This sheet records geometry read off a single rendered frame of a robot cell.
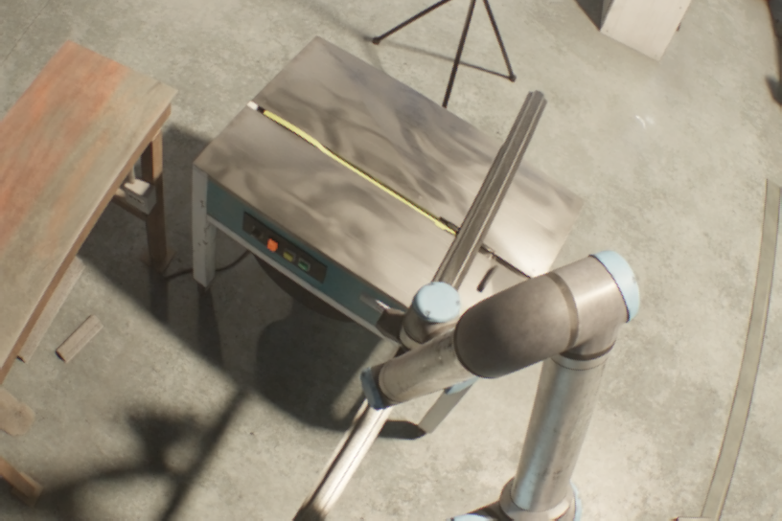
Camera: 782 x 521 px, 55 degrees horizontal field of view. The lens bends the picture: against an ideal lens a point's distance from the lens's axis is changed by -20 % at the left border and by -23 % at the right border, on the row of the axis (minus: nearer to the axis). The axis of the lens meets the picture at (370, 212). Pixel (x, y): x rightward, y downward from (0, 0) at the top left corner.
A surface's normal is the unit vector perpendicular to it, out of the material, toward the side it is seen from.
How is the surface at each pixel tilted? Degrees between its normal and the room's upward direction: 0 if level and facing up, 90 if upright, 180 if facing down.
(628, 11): 90
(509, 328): 46
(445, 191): 0
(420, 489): 0
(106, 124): 0
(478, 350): 70
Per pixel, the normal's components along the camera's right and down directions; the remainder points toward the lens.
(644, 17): -0.31, 0.78
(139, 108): 0.17, -0.51
